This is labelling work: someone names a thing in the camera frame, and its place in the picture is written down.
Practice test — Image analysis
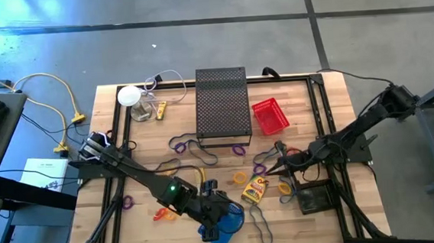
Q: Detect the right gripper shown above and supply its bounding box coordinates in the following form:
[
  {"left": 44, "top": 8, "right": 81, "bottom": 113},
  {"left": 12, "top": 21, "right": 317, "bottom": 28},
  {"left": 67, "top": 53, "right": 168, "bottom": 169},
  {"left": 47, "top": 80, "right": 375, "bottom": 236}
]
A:
[{"left": 263, "top": 137, "right": 318, "bottom": 184}]

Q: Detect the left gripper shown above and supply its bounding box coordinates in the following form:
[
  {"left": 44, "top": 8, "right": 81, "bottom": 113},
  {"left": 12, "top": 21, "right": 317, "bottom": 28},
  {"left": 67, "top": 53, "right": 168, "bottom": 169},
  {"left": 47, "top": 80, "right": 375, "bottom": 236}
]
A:
[{"left": 188, "top": 177, "right": 234, "bottom": 243}]

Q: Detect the blue plastic basket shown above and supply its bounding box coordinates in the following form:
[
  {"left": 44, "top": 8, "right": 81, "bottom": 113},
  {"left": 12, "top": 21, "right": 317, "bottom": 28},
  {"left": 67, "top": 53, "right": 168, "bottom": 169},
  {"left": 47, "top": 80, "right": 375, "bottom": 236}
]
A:
[{"left": 195, "top": 202, "right": 248, "bottom": 243}]

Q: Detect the yellow spiral coil keychain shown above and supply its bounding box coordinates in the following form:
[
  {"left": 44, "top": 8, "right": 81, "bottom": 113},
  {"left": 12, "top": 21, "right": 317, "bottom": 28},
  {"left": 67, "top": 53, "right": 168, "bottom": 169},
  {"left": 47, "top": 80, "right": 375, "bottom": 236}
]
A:
[
  {"left": 161, "top": 163, "right": 179, "bottom": 177},
  {"left": 277, "top": 181, "right": 293, "bottom": 197},
  {"left": 232, "top": 170, "right": 248, "bottom": 186}
]

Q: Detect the red spiral coil keychain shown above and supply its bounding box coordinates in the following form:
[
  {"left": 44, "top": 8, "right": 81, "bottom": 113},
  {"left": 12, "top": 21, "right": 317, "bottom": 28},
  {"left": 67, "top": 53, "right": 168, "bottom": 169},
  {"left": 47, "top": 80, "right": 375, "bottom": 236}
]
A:
[{"left": 152, "top": 207, "right": 167, "bottom": 222}]

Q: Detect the small yellow crayon box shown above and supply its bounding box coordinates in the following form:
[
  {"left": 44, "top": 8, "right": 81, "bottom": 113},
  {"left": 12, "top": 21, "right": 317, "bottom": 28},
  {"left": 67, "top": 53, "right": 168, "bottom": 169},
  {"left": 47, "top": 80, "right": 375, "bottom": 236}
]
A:
[{"left": 154, "top": 100, "right": 170, "bottom": 121}]

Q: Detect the white round desk lamp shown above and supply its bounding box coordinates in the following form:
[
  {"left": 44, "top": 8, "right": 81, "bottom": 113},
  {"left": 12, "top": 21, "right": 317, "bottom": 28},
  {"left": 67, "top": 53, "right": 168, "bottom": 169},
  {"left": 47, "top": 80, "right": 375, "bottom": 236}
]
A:
[{"left": 116, "top": 83, "right": 156, "bottom": 125}]

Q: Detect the red plastic basket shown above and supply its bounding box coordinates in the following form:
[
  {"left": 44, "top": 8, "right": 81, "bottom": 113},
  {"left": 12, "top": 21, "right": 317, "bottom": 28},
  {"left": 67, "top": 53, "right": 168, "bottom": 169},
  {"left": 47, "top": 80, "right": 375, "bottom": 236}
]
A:
[{"left": 251, "top": 96, "right": 291, "bottom": 138}]

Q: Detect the black mesh tray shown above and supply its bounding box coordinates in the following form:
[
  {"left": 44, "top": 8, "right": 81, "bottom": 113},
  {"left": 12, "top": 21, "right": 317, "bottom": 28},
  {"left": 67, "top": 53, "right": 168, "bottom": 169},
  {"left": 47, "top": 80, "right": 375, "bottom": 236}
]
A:
[{"left": 295, "top": 177, "right": 339, "bottom": 215}]

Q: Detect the black perforated metal shelf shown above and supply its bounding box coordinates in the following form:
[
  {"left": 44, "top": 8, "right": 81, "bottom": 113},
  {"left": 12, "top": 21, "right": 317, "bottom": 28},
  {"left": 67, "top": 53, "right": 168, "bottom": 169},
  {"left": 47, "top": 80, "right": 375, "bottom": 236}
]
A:
[{"left": 191, "top": 65, "right": 254, "bottom": 151}]

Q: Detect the white booklet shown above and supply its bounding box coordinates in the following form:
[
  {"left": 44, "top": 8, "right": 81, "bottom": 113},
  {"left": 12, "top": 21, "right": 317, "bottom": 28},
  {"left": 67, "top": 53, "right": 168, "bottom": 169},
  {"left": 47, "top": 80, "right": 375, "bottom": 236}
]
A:
[{"left": 18, "top": 155, "right": 72, "bottom": 196}]

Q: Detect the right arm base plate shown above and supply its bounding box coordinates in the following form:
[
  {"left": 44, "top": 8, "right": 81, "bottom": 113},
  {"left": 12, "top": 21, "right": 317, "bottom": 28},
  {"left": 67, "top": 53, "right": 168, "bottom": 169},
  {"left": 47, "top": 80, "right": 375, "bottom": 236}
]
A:
[{"left": 317, "top": 131, "right": 374, "bottom": 167}]

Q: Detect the black aluminium table frame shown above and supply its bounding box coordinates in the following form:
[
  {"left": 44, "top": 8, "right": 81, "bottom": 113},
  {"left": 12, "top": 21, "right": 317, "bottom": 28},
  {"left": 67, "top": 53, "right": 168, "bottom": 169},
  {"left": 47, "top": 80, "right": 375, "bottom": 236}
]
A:
[{"left": 57, "top": 66, "right": 394, "bottom": 243}]

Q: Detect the black cable loop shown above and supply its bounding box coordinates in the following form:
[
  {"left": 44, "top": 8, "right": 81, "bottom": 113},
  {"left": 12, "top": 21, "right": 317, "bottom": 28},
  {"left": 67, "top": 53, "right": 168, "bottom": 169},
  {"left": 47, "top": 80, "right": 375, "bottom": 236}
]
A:
[{"left": 261, "top": 65, "right": 281, "bottom": 80}]

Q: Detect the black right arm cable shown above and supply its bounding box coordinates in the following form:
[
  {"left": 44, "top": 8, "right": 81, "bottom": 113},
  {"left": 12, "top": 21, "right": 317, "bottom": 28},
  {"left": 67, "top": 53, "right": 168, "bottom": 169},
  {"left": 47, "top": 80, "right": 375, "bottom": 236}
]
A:
[{"left": 316, "top": 63, "right": 395, "bottom": 92}]

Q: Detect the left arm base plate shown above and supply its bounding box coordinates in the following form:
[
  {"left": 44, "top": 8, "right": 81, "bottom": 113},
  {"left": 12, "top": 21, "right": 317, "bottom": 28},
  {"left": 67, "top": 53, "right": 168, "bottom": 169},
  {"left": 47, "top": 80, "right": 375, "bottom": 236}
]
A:
[{"left": 68, "top": 154, "right": 130, "bottom": 183}]

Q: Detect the white cable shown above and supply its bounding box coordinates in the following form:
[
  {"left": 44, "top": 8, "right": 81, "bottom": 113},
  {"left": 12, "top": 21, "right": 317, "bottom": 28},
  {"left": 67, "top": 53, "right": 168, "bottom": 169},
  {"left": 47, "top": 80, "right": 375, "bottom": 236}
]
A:
[{"left": 142, "top": 67, "right": 189, "bottom": 106}]

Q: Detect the yellow extension cord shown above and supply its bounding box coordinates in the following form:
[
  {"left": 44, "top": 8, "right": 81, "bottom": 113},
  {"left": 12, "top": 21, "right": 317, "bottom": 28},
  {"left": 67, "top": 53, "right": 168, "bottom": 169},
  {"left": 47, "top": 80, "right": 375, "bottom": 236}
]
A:
[
  {"left": 0, "top": 59, "right": 70, "bottom": 159},
  {"left": 9, "top": 69, "right": 88, "bottom": 129}
]

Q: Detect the black floor cable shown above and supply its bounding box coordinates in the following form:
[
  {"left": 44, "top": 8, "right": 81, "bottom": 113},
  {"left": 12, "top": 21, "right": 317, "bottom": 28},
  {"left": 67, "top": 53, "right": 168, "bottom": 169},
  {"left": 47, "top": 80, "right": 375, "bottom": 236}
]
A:
[{"left": 0, "top": 164, "right": 83, "bottom": 190}]

